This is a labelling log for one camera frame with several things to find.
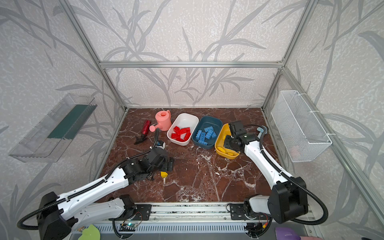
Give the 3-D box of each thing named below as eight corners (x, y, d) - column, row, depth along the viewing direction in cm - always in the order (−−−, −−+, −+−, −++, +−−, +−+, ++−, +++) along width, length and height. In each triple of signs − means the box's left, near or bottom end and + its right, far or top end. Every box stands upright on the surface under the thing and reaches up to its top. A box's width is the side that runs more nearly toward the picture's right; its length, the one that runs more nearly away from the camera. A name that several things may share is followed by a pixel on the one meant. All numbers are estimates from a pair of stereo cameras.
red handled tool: (135, 144, 101) (133, 141, 98) (146, 123, 114) (145, 119, 111) (142, 145, 101) (141, 142, 98) (153, 123, 113) (151, 120, 110)
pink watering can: (153, 138, 105) (148, 128, 96) (161, 119, 116) (158, 109, 107) (166, 140, 104) (162, 130, 95) (173, 121, 115) (170, 110, 106)
